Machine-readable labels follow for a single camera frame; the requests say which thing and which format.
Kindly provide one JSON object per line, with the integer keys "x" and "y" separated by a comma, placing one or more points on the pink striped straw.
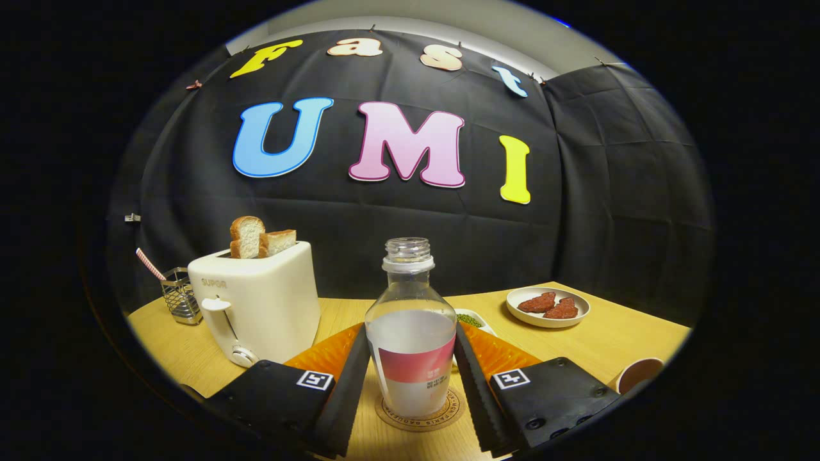
{"x": 150, "y": 264}

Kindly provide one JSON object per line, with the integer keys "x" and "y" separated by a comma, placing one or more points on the wooden table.
{"x": 615, "y": 339}

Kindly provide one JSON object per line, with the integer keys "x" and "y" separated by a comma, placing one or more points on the toasted bread slice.
{"x": 278, "y": 242}
{"x": 245, "y": 237}

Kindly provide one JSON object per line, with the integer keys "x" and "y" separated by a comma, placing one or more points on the red meat piece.
{"x": 537, "y": 303}
{"x": 562, "y": 310}

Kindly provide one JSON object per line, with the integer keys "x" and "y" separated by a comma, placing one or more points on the white toaster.
{"x": 269, "y": 301}

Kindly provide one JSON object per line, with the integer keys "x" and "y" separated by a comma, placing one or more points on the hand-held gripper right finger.
{"x": 474, "y": 397}

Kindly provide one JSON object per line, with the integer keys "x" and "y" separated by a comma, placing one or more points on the clear juice bottle pink label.
{"x": 410, "y": 333}

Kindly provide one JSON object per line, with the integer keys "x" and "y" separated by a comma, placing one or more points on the white divided bean dish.
{"x": 471, "y": 320}

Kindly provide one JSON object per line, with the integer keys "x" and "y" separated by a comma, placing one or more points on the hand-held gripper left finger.
{"x": 352, "y": 397}

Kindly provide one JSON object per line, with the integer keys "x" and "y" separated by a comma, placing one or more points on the white round plate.
{"x": 519, "y": 317}

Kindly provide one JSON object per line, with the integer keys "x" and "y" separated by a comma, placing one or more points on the round brown coaster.
{"x": 423, "y": 424}

